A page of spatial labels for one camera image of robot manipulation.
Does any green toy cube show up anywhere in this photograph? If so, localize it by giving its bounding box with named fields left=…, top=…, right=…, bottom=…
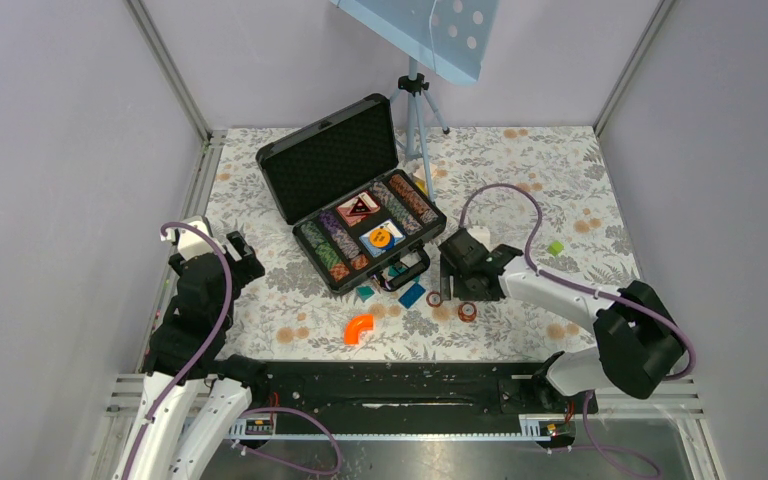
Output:
left=547, top=241, right=564, bottom=256

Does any red yellow chip row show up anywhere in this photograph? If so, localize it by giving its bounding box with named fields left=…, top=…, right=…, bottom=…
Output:
left=329, top=254, right=369, bottom=283

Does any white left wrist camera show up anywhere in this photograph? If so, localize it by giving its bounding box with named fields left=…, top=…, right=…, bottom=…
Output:
left=160, top=215, right=215, bottom=261

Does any floral table mat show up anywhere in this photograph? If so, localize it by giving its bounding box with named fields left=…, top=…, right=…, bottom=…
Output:
left=206, top=127, right=638, bottom=361

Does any green chip row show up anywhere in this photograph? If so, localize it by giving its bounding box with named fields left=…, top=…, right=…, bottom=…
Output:
left=300, top=222, right=350, bottom=282

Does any yellow big blind button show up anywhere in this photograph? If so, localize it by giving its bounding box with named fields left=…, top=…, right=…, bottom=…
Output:
left=369, top=228, right=394, bottom=245

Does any black poker set case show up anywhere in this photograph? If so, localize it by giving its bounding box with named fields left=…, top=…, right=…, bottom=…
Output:
left=255, top=93, right=447, bottom=295

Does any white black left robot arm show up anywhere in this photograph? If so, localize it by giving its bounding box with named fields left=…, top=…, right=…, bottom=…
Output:
left=112, top=220, right=271, bottom=479

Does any blue toy brick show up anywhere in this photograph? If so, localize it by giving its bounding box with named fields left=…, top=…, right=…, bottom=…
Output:
left=398, top=283, right=426, bottom=309

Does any red card deck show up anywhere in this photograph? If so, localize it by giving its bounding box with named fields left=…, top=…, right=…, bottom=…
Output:
left=336, top=190, right=381, bottom=227

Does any blue tripod stand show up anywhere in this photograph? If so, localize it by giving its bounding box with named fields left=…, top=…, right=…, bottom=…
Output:
left=389, top=57, right=450, bottom=203

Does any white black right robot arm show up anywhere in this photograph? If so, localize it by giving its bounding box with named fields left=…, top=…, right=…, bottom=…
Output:
left=439, top=228, right=689, bottom=412

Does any orange blue chip row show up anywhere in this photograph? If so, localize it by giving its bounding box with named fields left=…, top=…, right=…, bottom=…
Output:
left=389, top=174, right=439, bottom=224

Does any blue small blind button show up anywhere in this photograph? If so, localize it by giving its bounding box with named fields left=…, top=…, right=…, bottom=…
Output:
left=370, top=239, right=395, bottom=257

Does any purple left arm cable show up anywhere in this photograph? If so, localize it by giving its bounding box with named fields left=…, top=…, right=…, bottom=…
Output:
left=118, top=221, right=346, bottom=480

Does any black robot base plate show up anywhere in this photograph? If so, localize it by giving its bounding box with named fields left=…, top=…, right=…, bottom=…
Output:
left=212, top=355, right=598, bottom=438

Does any orange curved toy block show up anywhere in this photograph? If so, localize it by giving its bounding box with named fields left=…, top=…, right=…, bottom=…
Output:
left=343, top=314, right=375, bottom=346

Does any blue card deck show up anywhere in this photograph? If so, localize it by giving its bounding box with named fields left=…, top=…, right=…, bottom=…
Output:
left=359, top=219, right=406, bottom=258

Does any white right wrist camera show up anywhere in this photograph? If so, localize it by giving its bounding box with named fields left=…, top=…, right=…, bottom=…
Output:
left=467, top=226, right=492, bottom=250

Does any red poker chip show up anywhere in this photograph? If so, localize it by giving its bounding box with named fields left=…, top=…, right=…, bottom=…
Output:
left=457, top=302, right=478, bottom=323
left=425, top=291, right=443, bottom=308

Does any blue perforated board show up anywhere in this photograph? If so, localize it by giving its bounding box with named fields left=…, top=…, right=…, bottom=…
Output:
left=333, top=0, right=499, bottom=86

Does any black all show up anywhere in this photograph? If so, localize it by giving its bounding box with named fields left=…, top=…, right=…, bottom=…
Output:
left=339, top=195, right=378, bottom=225

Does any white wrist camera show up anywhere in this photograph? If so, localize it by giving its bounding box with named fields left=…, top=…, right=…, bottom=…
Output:
left=467, top=226, right=492, bottom=250
left=160, top=215, right=215, bottom=261

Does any teal triangular toy block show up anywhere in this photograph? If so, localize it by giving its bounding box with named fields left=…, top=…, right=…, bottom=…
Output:
left=355, top=286, right=376, bottom=302

